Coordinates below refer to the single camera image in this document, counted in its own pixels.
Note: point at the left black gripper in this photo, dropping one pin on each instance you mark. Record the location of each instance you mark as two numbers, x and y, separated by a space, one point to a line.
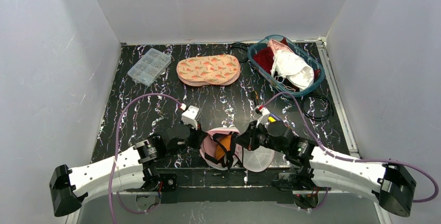
199 138

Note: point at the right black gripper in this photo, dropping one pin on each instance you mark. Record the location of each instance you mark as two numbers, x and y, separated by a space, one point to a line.
248 138

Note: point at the white round mesh laundry bag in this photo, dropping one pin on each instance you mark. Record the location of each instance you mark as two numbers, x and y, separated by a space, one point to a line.
255 161

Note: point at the orange black bra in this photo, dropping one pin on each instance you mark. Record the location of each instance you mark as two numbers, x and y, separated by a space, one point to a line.
220 151

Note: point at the floral mesh laundry bag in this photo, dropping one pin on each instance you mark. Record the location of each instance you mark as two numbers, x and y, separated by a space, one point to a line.
218 70

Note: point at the white bra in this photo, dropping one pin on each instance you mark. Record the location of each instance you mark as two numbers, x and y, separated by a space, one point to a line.
292 67

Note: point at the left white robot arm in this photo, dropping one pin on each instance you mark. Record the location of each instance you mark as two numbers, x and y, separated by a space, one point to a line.
134 168

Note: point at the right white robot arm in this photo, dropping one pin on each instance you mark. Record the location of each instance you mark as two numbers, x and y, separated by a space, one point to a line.
388 184

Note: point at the pink bra in basin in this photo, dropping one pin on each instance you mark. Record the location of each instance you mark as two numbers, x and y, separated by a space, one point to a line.
275 45

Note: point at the black yellow screwdriver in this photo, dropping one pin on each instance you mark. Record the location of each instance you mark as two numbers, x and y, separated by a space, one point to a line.
255 98

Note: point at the teal plastic basin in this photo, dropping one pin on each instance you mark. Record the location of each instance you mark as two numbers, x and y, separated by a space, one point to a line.
277 83

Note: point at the clear plastic compartment box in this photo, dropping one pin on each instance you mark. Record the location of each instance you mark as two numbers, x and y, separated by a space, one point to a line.
149 67

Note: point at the dark red cloth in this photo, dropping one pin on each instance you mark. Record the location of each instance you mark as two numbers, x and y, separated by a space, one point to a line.
264 59

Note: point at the yellow handled screwdriver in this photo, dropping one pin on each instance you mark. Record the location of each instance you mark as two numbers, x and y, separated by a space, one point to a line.
271 119

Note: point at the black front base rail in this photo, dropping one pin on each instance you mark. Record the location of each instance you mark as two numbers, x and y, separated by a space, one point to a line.
182 185

